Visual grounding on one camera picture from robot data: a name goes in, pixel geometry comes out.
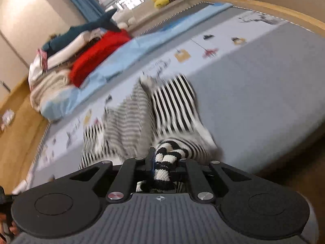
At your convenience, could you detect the black white striped baby garment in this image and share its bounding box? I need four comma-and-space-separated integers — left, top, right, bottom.
79, 74, 219, 194

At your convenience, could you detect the window sill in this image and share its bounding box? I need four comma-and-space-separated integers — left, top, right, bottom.
127, 0, 216, 31

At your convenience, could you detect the cream knitted blanket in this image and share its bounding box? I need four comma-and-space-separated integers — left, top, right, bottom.
30, 70, 74, 111

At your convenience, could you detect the blue shark plush toy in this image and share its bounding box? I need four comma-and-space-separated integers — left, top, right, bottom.
42, 8, 122, 52

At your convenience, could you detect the light blue bedsheet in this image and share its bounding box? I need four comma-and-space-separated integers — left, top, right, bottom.
41, 2, 233, 120

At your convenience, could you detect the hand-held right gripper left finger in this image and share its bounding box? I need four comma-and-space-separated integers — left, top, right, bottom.
70, 147, 156, 204

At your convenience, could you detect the wooden bed frame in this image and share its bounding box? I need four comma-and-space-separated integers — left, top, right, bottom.
203, 0, 325, 35

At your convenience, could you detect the grey printed bed cover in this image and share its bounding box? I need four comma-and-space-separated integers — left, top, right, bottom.
13, 1, 325, 196

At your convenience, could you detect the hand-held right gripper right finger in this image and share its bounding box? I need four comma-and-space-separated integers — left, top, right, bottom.
170, 158, 254, 204

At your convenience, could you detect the pink cloth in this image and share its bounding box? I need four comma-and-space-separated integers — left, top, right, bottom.
38, 49, 49, 69

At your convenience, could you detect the white folded blanket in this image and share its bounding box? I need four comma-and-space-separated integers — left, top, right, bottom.
28, 32, 102, 82

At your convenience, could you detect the small white pink packet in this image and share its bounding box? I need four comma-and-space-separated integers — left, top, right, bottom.
1, 109, 16, 126

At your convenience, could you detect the white plush toy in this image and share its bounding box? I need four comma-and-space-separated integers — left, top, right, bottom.
112, 10, 136, 29

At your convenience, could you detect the red folded blanket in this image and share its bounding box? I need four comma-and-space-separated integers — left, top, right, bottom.
70, 29, 132, 87

